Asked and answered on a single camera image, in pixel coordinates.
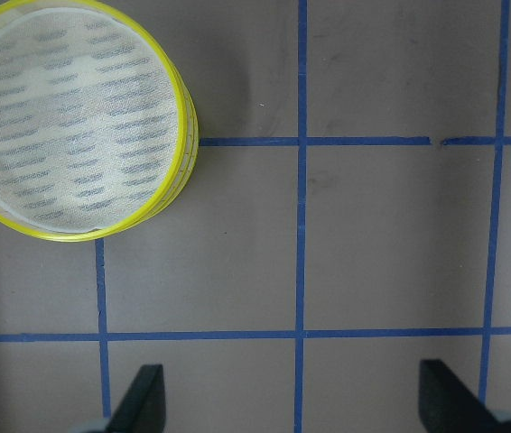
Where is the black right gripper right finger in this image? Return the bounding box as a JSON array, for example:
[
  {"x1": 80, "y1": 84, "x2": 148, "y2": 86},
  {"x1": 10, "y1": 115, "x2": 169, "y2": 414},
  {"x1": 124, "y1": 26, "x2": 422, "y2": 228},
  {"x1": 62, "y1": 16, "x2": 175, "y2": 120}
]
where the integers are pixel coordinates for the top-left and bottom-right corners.
[{"x1": 419, "y1": 359, "x2": 499, "y2": 433}]

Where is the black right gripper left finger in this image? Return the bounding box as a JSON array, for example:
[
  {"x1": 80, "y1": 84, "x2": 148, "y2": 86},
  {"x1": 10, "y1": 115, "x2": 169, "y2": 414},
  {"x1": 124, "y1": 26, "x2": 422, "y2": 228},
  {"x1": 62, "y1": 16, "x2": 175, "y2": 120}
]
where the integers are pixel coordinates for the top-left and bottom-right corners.
[{"x1": 107, "y1": 364, "x2": 166, "y2": 433}]

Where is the yellow bamboo steamer tier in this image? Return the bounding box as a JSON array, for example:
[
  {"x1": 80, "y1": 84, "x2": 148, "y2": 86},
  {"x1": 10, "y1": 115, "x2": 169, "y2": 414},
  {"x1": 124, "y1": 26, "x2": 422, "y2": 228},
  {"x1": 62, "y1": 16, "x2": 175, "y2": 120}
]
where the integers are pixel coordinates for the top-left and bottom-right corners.
[{"x1": 0, "y1": 1, "x2": 199, "y2": 242}]

